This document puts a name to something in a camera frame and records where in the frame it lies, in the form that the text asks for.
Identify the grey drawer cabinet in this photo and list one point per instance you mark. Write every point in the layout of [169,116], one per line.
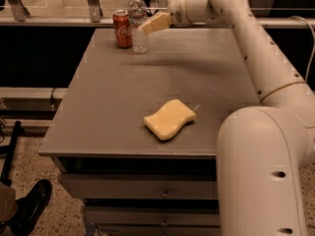
[99,128]

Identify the grey drawer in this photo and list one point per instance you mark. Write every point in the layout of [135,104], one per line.
[142,230]
[155,187]
[149,216]

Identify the black leather shoe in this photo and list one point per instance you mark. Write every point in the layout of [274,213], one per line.
[30,208]

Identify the yellow sponge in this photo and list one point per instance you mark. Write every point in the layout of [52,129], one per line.
[169,119]

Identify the clear plastic water bottle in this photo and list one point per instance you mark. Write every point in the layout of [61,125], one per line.
[137,13]

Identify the beige trouser leg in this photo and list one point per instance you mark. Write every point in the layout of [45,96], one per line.
[8,205]

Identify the middle grey drawer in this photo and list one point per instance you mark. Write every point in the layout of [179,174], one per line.
[149,216]

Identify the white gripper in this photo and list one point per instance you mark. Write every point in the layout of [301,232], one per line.
[176,10]

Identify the red coke can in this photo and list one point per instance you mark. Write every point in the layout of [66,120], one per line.
[122,29]

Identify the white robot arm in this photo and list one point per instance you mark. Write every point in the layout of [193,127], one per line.
[260,147]

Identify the bottom grey drawer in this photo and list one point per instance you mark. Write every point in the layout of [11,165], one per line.
[142,230]

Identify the metal window rail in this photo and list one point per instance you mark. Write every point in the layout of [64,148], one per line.
[268,23]

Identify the top grey drawer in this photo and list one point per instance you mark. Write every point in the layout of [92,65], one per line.
[155,187]

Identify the black metal stand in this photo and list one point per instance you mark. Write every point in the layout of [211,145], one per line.
[8,152]

